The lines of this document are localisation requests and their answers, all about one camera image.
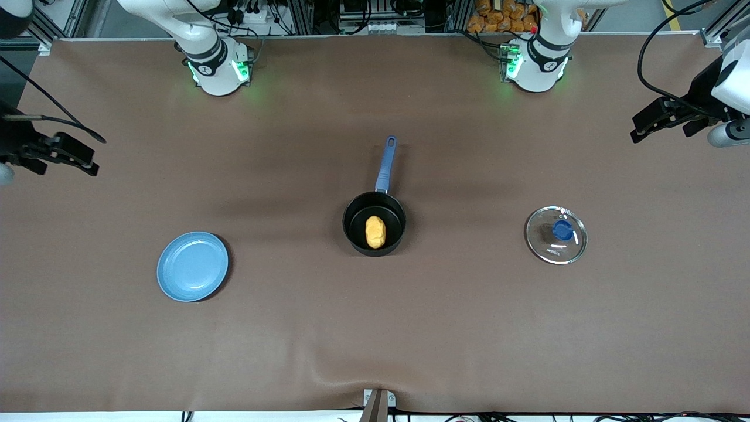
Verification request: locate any glass lid with blue knob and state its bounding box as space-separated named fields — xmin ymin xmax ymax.
xmin=525 ymin=206 xmax=588 ymax=266

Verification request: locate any yellow potato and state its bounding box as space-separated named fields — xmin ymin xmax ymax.
xmin=364 ymin=216 xmax=387 ymax=250

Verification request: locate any green lit control box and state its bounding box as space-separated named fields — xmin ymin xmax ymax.
xmin=498 ymin=42 xmax=520 ymax=80

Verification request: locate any light blue plate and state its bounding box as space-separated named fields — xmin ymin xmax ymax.
xmin=156 ymin=232 xmax=229 ymax=303

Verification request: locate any orange packaged goods pile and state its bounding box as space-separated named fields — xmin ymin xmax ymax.
xmin=467 ymin=0 xmax=540 ymax=34

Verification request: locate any white power strip with plugs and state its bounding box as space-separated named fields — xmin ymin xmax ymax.
xmin=226 ymin=0 xmax=276 ymax=27

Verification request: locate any brown table mat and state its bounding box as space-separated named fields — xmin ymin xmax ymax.
xmin=0 ymin=32 xmax=750 ymax=414

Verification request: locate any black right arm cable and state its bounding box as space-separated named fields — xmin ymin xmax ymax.
xmin=0 ymin=56 xmax=107 ymax=144

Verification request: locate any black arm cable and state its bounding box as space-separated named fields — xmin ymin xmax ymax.
xmin=637 ymin=0 xmax=718 ymax=109
xmin=0 ymin=56 xmax=107 ymax=144

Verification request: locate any aluminium frame strut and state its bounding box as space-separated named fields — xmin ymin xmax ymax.
xmin=700 ymin=0 xmax=750 ymax=49
xmin=23 ymin=0 xmax=88 ymax=56

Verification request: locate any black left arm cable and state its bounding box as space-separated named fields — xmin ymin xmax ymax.
xmin=637 ymin=0 xmax=718 ymax=109

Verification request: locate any metal table clamp bracket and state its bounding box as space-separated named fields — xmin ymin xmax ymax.
xmin=362 ymin=388 xmax=397 ymax=422

